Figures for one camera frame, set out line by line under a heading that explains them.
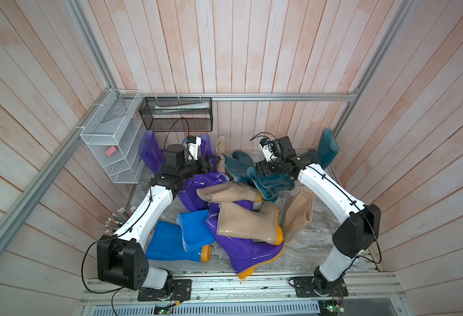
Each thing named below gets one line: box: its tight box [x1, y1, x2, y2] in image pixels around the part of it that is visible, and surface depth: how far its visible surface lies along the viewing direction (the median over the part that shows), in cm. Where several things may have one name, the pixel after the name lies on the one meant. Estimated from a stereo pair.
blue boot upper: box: [176, 210, 216, 253], surface depth 75 cm
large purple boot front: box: [205, 210, 285, 280], surface depth 75 cm
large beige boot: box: [217, 200, 283, 246], surface depth 79 cm
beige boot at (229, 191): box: [196, 181, 262, 203], surface depth 82 cm
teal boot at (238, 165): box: [222, 150, 254, 184], surface depth 100 cm
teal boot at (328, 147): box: [316, 128, 341, 170], surface depth 95 cm
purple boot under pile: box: [177, 171, 231, 212], surface depth 87 cm
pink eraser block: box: [105, 145, 120, 157], surface depth 84 cm
